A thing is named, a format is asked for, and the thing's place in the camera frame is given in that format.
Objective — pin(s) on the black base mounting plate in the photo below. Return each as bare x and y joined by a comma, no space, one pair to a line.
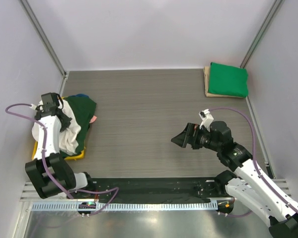
160,190

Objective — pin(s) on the left aluminium corner post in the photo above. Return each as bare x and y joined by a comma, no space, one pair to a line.
43,37

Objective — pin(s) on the right aluminium corner post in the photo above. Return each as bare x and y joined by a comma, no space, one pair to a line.
263,29

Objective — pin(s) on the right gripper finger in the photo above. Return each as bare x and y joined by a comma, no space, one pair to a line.
188,130
181,139

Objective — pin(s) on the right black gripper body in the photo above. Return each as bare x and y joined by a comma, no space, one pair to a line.
201,138

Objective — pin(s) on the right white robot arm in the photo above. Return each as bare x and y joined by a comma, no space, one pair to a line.
244,179

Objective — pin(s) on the aluminium corner post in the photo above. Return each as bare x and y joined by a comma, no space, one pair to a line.
43,37
263,29

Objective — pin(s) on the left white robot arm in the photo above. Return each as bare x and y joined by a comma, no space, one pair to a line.
48,171

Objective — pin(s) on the aluminium extrusion rail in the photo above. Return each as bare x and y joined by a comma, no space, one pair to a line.
30,194

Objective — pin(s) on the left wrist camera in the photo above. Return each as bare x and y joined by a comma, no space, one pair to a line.
34,107

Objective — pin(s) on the yellow plastic bin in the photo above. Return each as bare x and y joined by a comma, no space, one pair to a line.
74,157

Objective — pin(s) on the folded beige t-shirt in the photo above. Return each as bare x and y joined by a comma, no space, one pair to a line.
206,71

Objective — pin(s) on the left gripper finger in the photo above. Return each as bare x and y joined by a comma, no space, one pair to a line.
64,123
62,115

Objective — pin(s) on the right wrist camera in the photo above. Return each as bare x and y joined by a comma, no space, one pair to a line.
206,118

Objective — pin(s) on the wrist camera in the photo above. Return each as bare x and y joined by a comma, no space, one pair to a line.
206,118
34,107

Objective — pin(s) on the blue garment in bin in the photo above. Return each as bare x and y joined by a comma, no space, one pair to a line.
81,95

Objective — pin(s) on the white and green raglan t-shirt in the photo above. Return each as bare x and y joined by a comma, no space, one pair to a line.
81,110

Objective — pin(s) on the folded bright green t-shirt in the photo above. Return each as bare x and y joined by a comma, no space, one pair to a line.
228,80

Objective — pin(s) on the slotted cable duct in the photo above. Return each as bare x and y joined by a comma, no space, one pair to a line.
115,207

